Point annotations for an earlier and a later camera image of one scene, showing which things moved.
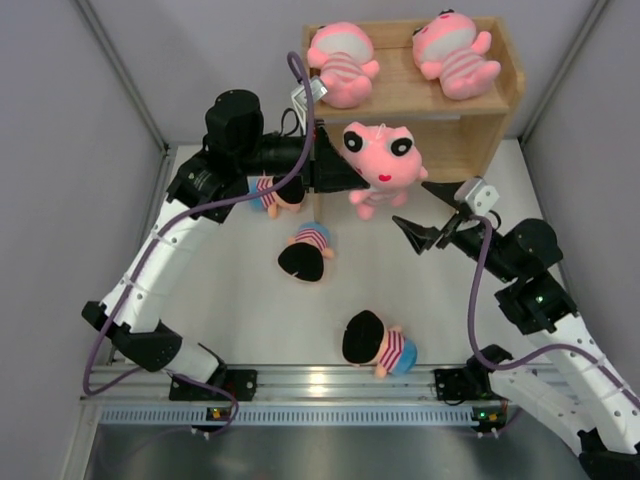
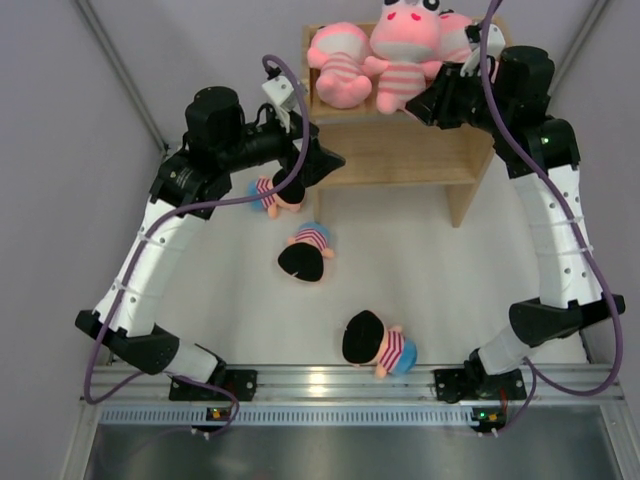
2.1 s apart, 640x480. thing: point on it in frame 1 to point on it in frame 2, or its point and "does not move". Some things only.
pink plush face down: [387, 159] to [406, 38]
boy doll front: [367, 342] does not move
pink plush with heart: [344, 52] does not move
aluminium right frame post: [583, 33] does not move
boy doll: [303, 257] does not move
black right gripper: [446, 191] to [433, 105]
